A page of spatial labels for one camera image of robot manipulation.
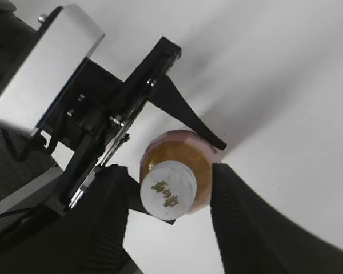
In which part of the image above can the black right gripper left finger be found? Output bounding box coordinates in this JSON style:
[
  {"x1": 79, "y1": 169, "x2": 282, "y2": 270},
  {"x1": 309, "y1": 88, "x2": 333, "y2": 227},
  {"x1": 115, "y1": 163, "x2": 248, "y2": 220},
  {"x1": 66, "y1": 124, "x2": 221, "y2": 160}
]
[{"x1": 0, "y1": 164, "x2": 137, "y2": 273}]

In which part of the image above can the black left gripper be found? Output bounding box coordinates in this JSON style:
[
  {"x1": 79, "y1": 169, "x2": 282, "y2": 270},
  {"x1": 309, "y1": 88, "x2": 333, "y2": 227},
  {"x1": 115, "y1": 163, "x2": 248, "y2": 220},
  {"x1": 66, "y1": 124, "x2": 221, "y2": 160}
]
[{"x1": 36, "y1": 37, "x2": 227, "y2": 217}]

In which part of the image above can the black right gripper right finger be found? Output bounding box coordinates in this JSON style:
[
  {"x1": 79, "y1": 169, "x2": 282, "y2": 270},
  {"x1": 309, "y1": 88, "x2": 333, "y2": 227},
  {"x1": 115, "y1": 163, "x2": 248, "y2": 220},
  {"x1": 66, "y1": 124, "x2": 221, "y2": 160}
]
[{"x1": 210, "y1": 163, "x2": 343, "y2": 273}]

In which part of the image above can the pink peach tea bottle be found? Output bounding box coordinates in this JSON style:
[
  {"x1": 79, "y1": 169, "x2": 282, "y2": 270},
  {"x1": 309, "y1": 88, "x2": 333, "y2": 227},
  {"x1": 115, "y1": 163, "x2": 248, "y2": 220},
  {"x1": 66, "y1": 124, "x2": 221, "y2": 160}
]
[{"x1": 139, "y1": 130, "x2": 221, "y2": 214}]

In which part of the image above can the white bottle cap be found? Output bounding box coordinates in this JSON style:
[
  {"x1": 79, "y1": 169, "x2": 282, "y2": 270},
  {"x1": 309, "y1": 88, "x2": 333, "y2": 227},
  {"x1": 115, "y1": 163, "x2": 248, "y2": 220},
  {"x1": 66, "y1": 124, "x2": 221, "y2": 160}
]
[{"x1": 141, "y1": 160, "x2": 197, "y2": 221}]

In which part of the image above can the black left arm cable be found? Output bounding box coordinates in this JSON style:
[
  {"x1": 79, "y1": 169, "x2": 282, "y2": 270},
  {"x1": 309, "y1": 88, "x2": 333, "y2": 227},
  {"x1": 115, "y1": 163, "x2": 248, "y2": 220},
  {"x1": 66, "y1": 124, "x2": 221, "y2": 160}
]
[{"x1": 5, "y1": 125, "x2": 58, "y2": 162}]

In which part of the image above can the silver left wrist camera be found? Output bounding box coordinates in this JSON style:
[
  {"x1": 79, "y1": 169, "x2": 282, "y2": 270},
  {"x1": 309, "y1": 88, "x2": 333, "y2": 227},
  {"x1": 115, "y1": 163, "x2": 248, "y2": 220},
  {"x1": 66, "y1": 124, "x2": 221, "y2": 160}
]
[{"x1": 0, "y1": 4, "x2": 105, "y2": 138}]

